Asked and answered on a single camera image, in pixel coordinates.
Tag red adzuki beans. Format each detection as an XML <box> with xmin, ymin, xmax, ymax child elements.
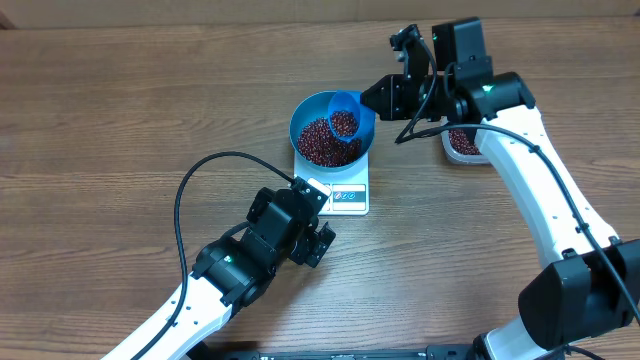
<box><xmin>296</xmin><ymin>109</ymin><xmax>481</xmax><ymax>168</ymax></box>

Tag teal blue bowl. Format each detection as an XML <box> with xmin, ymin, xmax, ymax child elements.
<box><xmin>289</xmin><ymin>91</ymin><xmax>376</xmax><ymax>158</ymax></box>

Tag white digital kitchen scale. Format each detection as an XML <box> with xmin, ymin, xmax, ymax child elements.
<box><xmin>294</xmin><ymin>153</ymin><xmax>370</xmax><ymax>216</ymax></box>

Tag blue plastic measuring scoop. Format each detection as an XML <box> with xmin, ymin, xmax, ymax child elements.
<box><xmin>328</xmin><ymin>91</ymin><xmax>362</xmax><ymax>142</ymax></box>

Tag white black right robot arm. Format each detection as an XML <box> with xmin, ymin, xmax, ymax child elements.
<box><xmin>360</xmin><ymin>17</ymin><xmax>639</xmax><ymax>359</ymax></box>

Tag clear plastic container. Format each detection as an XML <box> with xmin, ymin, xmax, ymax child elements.
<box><xmin>440</xmin><ymin>129</ymin><xmax>489</xmax><ymax>165</ymax></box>

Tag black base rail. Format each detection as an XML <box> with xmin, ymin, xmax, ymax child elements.
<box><xmin>183</xmin><ymin>342</ymin><xmax>473</xmax><ymax>360</ymax></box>

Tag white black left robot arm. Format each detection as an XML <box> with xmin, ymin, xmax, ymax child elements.
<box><xmin>105</xmin><ymin>177</ymin><xmax>335</xmax><ymax>360</ymax></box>

